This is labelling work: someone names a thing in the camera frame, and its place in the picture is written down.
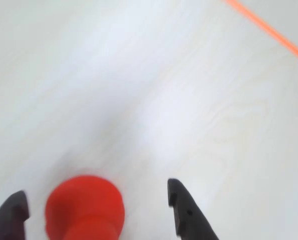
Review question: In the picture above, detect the red rubber duck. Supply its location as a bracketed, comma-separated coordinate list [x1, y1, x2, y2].
[45, 174, 126, 240]

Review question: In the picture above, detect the orange tape strip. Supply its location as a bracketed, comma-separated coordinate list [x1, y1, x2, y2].
[221, 0, 298, 67]

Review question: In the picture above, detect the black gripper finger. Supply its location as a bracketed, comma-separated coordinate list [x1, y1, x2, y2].
[0, 189, 31, 240]
[167, 178, 219, 240]

